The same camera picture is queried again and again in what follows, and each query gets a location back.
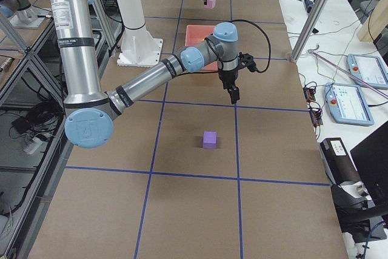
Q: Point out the pink foam block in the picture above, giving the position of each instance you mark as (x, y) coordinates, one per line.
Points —
(210, 4)

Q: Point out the purple foam block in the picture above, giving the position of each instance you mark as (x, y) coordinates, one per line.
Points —
(209, 140)

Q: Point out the pink plastic bin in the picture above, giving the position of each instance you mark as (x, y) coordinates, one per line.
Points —
(197, 37)

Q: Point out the metal rod with hook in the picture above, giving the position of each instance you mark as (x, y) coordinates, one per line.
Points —
(379, 92)

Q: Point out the near teach pendant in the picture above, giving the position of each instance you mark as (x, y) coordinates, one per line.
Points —
(347, 104)

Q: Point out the teach pendant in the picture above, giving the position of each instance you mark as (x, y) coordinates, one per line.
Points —
(370, 69)
(347, 104)

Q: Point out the black box with label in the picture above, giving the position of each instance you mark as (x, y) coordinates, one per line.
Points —
(337, 161)

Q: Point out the far teach pendant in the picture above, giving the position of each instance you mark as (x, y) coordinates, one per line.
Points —
(370, 69)

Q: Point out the black monitor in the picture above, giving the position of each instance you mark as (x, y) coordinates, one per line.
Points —
(370, 158)

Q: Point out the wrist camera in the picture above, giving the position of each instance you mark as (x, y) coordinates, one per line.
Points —
(246, 60)

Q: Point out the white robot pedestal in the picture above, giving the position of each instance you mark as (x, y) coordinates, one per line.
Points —
(138, 47)

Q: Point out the aluminium frame post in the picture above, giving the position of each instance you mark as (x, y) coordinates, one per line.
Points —
(307, 29)

